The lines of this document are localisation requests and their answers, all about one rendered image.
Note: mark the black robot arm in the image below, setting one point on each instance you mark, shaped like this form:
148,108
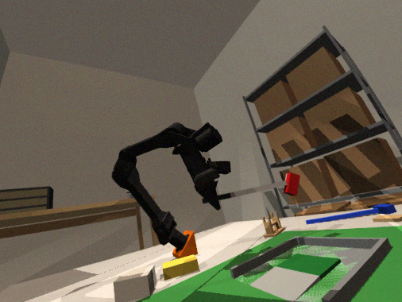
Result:
126,176

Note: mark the red putter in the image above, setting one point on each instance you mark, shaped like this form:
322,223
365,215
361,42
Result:
290,187

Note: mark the green putting mat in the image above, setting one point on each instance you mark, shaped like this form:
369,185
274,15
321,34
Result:
216,284

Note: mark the blue golf putter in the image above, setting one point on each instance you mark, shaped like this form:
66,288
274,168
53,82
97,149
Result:
381,208

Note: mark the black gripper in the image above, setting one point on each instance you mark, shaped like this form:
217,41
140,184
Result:
203,179

